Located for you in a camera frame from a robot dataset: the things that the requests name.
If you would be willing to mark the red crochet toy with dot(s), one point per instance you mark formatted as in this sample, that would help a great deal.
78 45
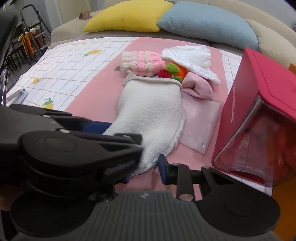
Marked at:
163 74

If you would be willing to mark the pink and white knitted piece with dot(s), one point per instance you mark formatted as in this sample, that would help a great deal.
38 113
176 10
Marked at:
141 62

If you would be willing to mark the flat clear plastic packet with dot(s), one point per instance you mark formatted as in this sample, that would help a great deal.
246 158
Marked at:
201 125

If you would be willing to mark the white cloth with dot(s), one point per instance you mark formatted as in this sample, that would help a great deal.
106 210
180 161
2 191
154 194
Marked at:
189 56

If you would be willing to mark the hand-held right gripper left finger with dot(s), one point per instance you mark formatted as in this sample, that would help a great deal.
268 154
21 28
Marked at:
127 179

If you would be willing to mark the pink table mat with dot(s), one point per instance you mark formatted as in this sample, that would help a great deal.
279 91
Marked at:
104 92

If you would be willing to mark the black folding step ladder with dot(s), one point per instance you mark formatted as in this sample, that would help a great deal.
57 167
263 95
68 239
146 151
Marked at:
34 20

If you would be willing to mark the small brown stand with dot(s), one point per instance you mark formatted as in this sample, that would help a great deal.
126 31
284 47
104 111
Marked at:
85 15

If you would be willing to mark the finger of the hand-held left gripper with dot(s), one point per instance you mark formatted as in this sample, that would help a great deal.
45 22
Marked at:
97 127
129 140

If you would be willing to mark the pink cloth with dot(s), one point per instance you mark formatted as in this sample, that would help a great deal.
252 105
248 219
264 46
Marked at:
198 89

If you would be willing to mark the beige sofa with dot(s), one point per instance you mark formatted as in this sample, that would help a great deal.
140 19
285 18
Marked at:
272 14

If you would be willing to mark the yellow pillow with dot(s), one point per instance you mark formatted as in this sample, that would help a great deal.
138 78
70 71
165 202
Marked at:
129 16

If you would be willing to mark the light blue pillow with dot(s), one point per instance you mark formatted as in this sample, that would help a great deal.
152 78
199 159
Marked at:
208 23

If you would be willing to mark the grey-green pillow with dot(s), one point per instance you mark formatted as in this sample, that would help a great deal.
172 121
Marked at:
275 46

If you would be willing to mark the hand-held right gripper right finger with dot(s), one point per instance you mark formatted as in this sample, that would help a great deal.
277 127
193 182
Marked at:
162 169

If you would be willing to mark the cream fleece sock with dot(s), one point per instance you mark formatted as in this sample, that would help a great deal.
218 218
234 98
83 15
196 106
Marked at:
150 115

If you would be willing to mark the orange crochet toy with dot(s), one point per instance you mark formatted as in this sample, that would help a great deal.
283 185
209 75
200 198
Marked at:
180 71

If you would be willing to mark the red-lidded clear storage box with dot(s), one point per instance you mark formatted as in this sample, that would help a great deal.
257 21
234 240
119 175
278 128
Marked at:
261 76

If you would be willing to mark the yellow and orange bag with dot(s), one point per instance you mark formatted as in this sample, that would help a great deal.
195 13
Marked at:
29 41

